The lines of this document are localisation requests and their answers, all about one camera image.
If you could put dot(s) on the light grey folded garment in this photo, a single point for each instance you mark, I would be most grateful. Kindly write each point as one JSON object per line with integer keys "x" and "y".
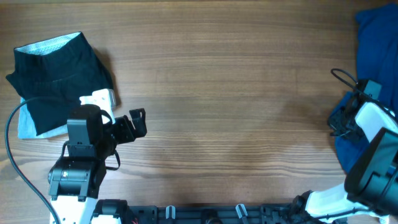
{"x": 26, "y": 127}

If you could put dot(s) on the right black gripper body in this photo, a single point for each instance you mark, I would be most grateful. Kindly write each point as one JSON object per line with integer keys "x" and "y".
{"x": 341, "y": 124}

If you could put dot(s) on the blue t-shirt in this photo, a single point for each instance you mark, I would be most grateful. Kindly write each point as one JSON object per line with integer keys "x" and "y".
{"x": 376, "y": 81}

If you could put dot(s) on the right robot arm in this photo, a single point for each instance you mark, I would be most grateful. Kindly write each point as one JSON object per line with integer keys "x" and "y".
{"x": 370, "y": 188}

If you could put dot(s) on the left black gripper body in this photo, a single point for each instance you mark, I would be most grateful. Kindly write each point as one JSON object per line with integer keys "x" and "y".
{"x": 122, "y": 133}

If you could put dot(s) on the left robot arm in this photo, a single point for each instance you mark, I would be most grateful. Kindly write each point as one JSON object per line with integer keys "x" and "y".
{"x": 76, "y": 176}

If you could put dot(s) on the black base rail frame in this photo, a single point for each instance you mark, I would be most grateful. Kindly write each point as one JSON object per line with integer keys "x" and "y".
{"x": 238, "y": 214}

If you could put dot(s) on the black folded shorts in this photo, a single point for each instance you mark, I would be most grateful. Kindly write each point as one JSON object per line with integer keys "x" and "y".
{"x": 52, "y": 74}

